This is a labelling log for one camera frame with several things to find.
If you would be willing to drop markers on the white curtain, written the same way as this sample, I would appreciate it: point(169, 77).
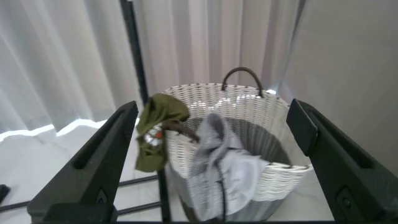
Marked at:
point(62, 62)

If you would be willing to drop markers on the black clothes rack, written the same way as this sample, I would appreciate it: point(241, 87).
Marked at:
point(133, 46)

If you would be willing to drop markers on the green printed garment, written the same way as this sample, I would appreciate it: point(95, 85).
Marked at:
point(161, 109)

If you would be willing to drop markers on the white laundry basket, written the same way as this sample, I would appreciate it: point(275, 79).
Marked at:
point(248, 102)

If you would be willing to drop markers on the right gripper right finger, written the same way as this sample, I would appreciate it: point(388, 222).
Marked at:
point(348, 174)

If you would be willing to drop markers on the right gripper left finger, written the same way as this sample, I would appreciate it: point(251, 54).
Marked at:
point(87, 174)

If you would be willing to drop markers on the pale grey shorts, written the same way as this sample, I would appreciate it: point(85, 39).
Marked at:
point(242, 174)

